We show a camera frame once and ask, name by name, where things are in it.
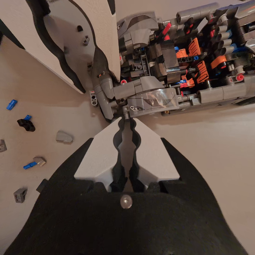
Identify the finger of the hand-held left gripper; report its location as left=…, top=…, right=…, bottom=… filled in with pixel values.
left=0, top=0, right=86, bottom=94
left=68, top=0, right=121, bottom=82

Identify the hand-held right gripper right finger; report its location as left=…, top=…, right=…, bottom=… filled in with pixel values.
left=129, top=117, right=180, bottom=192

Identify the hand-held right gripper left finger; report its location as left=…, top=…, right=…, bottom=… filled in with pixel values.
left=74, top=117, right=128, bottom=192

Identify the grey curved slope piece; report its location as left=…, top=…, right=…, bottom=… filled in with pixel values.
left=55, top=130, right=73, bottom=143

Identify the grey lego car model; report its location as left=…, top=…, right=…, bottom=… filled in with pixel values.
left=88, top=2, right=255, bottom=123

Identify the grey lego slope tile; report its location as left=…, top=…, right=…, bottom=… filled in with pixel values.
left=33, top=157, right=47, bottom=167

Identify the black flat lego liftarm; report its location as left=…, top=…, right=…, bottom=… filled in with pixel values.
left=36, top=178, right=48, bottom=193

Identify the black angled lego connector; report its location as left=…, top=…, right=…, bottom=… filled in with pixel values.
left=17, top=118, right=36, bottom=132

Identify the grey studded slope piece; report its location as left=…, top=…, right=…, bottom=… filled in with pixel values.
left=13, top=188, right=28, bottom=204

